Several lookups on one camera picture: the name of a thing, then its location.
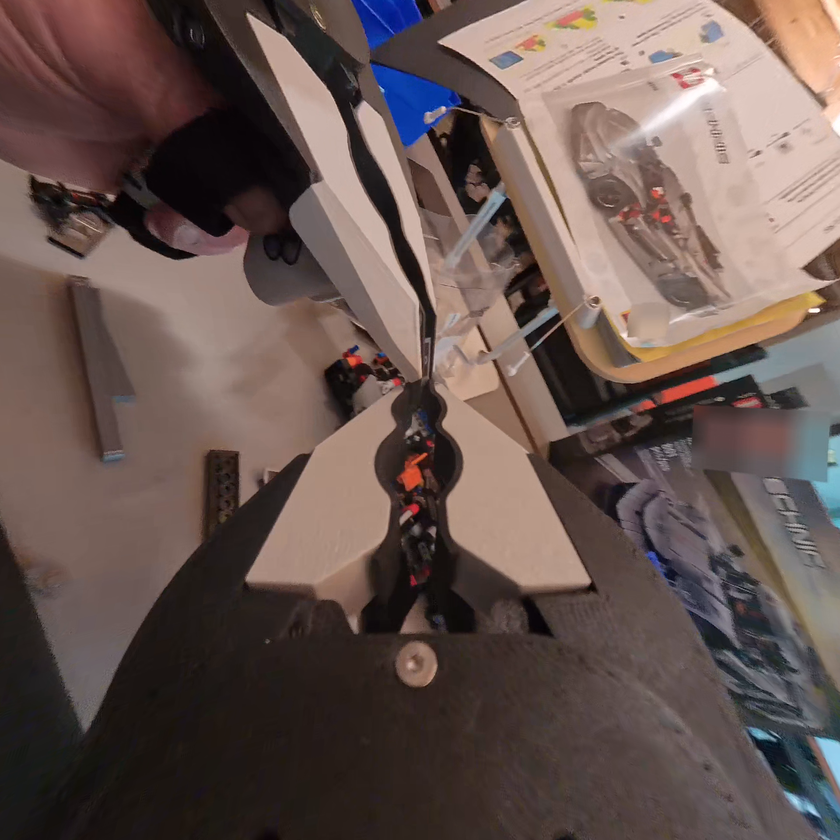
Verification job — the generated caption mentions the blue plastic bin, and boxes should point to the blue plastic bin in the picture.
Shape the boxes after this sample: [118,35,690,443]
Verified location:
[351,0,463,148]

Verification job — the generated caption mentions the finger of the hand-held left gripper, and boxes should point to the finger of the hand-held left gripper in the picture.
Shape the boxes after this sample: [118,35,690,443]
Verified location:
[246,12,426,385]
[353,104,439,322]

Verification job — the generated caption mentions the dark lego box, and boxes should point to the dark lego box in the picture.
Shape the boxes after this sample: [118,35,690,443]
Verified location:
[551,341,840,736]

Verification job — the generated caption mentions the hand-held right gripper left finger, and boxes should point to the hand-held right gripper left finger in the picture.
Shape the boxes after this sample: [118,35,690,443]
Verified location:
[245,386,403,619]

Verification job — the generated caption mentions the page holder cord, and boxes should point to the page holder cord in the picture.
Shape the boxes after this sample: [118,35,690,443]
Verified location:
[423,105,519,127]
[505,295,601,376]

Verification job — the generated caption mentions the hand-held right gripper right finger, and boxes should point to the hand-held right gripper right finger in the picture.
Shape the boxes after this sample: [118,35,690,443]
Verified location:
[435,386,594,602]

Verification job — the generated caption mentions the white instruction booklet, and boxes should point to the white instruction booklet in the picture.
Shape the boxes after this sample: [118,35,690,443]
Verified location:
[541,62,840,329]

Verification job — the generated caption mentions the white wooden book stand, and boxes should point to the white wooden book stand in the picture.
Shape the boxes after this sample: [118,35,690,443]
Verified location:
[420,108,829,403]

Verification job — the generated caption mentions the partly built lego car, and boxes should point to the partly built lego car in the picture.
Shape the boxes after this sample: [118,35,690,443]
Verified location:
[323,343,457,624]

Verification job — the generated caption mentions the person's left hand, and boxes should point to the person's left hand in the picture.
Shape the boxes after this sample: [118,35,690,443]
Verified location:
[0,0,290,258]

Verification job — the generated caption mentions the long grey lego beam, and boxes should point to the long grey lego beam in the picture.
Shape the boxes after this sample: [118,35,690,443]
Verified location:
[67,276,137,462]

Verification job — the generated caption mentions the clear bag of black parts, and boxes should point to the clear bag of black parts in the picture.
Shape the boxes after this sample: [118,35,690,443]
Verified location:
[29,174,116,258]

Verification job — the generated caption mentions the black lego plate with holes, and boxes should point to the black lego plate with holes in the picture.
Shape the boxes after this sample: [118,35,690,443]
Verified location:
[203,449,242,540]

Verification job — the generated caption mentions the printed paper sheet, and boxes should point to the printed paper sheet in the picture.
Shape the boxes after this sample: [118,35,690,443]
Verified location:
[438,0,840,250]

